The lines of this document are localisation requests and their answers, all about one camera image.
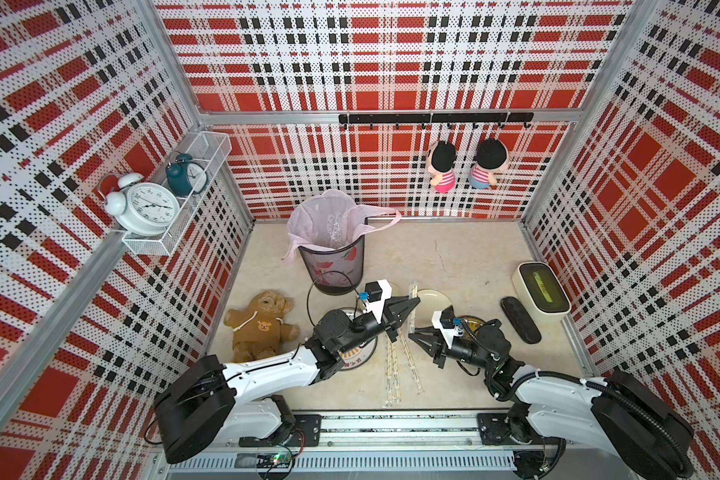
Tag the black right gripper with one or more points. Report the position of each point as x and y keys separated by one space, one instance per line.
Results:
x=437 y=351

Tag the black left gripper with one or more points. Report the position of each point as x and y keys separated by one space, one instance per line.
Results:
x=391 y=317

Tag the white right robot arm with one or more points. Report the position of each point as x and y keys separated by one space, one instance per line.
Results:
x=616 y=414

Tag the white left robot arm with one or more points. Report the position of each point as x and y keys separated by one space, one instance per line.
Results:
x=231 y=401

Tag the cream plate with black pattern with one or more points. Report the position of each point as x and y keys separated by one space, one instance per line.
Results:
x=430 y=301

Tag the yellow dark patterned plate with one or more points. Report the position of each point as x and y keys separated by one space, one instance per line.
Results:
x=471 y=327

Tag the white orange patterned plate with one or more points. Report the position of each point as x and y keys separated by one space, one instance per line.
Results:
x=360 y=354

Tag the black mesh trash bin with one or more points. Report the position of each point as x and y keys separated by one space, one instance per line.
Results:
x=336 y=272

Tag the black remote control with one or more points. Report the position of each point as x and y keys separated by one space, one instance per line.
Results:
x=520 y=320

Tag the pink plastic bin liner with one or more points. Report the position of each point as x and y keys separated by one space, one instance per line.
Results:
x=333 y=220

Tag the white box with green display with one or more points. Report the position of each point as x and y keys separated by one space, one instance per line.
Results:
x=540 y=292

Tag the brown teddy bear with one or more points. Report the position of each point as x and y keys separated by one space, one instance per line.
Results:
x=260 y=330

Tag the doll with pink dress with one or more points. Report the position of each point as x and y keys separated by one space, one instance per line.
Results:
x=440 y=162

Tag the green circuit board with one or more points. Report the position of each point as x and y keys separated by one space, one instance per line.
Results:
x=273 y=461

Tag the doll with striped shirt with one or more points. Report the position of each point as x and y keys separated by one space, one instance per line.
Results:
x=491 y=158

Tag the teal alarm clock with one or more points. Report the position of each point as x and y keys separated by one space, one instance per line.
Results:
x=185 y=177

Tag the white alarm clock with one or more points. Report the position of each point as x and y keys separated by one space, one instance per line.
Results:
x=142 y=208

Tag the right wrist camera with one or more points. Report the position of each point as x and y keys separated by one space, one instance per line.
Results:
x=448 y=325

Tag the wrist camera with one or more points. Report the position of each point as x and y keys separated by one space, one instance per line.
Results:
x=374 y=296
x=448 y=325

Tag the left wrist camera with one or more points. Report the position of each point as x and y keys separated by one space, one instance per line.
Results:
x=374 y=296

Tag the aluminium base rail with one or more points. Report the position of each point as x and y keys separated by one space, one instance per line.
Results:
x=472 y=444

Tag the black hook rail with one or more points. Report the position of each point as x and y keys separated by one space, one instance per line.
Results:
x=499 y=118

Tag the white wire wall shelf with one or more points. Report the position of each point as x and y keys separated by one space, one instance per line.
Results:
x=210 y=150

